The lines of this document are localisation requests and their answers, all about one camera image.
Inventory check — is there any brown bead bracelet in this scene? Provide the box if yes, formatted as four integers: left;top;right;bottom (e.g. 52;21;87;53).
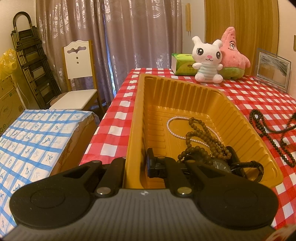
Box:
176;116;232;163

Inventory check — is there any white pearl necklace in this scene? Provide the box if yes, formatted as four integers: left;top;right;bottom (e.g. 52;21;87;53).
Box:
166;116;224;149

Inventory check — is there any golden plastic tray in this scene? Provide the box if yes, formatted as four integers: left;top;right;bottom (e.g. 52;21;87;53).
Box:
124;74;283;189

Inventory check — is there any dark long bead necklace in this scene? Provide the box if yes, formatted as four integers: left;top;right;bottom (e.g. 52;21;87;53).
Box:
249;108;296;168

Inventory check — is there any black wrist watch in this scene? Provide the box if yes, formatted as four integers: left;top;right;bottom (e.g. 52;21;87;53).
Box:
182;146;264;183

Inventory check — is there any blue white checkered cloth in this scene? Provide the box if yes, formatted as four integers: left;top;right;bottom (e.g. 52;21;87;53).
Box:
1;109;98;237

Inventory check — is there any green tissue pack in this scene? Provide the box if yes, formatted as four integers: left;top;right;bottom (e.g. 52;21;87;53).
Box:
171;53;197;76

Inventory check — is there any white bunny plush toy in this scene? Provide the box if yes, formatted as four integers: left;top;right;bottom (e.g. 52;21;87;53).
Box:
192;36;223;83

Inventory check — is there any red white checkered tablecloth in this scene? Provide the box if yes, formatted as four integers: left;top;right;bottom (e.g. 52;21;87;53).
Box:
80;68;295;229

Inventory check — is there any brown cardboard box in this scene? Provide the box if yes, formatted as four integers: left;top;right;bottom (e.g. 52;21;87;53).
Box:
0;76;25;136

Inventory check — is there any pink starfish plush toy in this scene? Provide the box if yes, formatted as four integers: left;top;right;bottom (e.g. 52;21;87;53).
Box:
219;27;251;80

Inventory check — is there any white wooden chair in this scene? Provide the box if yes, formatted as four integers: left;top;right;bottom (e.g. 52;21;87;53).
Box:
50;40;105;114

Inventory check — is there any grey patterned curtain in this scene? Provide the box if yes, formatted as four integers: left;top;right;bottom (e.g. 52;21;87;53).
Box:
36;1;182;102

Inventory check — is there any black folding ladder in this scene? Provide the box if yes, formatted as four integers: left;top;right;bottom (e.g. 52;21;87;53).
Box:
11;11;61;109

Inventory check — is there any yellow plastic bag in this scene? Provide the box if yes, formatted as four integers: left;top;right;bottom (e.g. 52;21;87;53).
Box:
0;49;17;80

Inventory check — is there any wooden door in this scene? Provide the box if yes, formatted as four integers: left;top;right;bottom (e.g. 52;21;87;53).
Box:
204;0;279;75

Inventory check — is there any clear picture frame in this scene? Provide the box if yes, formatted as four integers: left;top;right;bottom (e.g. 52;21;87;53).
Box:
254;48;292;93

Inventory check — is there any wooden wall hanging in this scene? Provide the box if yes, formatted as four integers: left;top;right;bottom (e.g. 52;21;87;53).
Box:
185;3;192;36

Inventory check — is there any wall power socket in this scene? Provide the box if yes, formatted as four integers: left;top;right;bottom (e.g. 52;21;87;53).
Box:
293;35;296;51

